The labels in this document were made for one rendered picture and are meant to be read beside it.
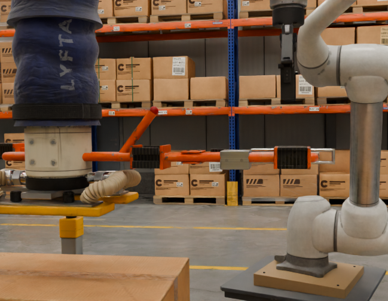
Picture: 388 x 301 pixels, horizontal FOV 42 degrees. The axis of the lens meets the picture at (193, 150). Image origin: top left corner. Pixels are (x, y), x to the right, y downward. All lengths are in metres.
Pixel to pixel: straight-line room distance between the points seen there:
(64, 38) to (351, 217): 1.14
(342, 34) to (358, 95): 6.83
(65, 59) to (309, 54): 0.73
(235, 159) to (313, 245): 0.79
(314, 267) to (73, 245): 0.88
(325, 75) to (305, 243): 0.62
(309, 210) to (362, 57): 0.59
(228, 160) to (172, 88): 7.35
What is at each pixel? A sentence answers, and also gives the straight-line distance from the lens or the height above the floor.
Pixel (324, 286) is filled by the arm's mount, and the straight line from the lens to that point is 1.85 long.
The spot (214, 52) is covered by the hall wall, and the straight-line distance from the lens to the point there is 9.82.
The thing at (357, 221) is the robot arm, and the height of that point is 0.99.
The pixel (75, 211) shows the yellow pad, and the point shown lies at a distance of 1.22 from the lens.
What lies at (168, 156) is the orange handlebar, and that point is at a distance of 1.25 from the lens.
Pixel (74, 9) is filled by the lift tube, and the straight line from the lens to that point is 1.31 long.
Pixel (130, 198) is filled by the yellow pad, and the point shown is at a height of 1.14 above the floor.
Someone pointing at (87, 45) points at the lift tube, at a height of 1.54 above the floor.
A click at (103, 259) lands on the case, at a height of 0.95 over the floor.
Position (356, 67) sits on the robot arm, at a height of 1.51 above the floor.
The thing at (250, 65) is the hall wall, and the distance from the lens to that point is 9.73.
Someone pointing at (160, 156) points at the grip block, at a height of 1.26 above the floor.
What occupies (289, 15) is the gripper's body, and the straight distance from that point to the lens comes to 1.23.
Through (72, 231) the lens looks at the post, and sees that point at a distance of 1.93.
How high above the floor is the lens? 1.34
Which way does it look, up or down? 3 degrees down
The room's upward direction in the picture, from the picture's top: 1 degrees counter-clockwise
